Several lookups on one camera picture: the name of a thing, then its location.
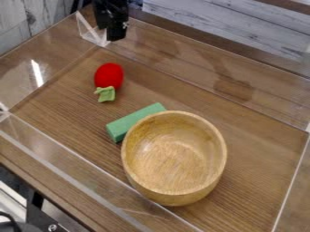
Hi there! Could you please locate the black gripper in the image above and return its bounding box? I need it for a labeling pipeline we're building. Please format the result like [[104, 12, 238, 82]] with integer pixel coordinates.
[[93, 0, 129, 42]]

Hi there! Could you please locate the red plush strawberry toy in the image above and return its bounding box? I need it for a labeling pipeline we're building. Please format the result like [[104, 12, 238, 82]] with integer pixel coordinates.
[[96, 63, 125, 102]]

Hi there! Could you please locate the green foam block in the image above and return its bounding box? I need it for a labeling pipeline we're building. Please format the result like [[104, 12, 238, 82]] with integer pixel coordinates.
[[106, 102, 166, 143]]

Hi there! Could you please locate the wooden bowl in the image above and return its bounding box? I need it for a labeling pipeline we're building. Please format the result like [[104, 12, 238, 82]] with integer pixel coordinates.
[[122, 111, 228, 207]]

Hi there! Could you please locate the clear acrylic corner bracket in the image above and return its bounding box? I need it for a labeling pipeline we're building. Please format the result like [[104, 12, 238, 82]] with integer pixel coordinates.
[[75, 12, 110, 47]]

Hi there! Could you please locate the clear acrylic enclosure wall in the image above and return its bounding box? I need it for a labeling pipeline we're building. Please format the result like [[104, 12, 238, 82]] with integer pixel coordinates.
[[0, 16, 310, 232]]

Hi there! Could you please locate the black table frame bracket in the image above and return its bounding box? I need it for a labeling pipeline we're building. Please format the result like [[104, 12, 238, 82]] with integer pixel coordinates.
[[26, 191, 70, 232]]

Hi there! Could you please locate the black cable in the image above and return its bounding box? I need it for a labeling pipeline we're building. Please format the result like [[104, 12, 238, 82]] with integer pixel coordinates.
[[0, 211, 22, 232]]

